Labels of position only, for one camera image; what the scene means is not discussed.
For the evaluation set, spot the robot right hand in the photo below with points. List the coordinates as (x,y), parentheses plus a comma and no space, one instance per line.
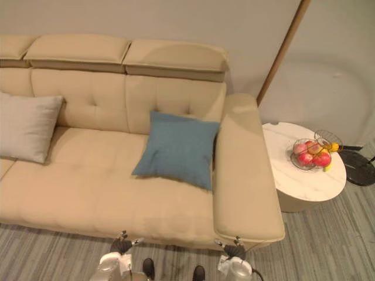
(234,251)

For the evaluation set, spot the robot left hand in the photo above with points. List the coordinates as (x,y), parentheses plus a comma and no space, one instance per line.
(120,245)

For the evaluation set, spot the light grey cushion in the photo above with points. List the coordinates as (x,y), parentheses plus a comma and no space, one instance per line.
(26,128)

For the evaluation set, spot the dark robot right foot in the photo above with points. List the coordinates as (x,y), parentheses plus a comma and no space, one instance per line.
(199,272)

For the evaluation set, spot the beige leather sofa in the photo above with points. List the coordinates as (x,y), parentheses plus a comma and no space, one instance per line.
(102,181)

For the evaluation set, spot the round white marble side table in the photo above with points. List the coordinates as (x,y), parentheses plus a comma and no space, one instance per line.
(304,184)

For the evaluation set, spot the blue cushion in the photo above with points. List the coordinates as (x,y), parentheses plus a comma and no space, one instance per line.
(178,149)

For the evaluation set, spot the red apple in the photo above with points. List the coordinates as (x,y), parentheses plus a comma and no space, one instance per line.
(322,159)
(305,158)

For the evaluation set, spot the pink peach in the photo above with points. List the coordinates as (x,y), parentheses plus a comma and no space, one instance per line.
(299,148)

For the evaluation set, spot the yellow fruit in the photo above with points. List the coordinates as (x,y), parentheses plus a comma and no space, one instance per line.
(334,146)

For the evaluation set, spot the black marble lamp base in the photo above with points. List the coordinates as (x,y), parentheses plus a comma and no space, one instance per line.
(359,169)

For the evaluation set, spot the beige sofa headrest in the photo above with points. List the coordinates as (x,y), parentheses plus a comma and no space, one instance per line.
(76,51)
(11,49)
(175,58)

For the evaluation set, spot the wooden wall trim strip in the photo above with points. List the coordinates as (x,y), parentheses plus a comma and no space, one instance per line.
(281,49)

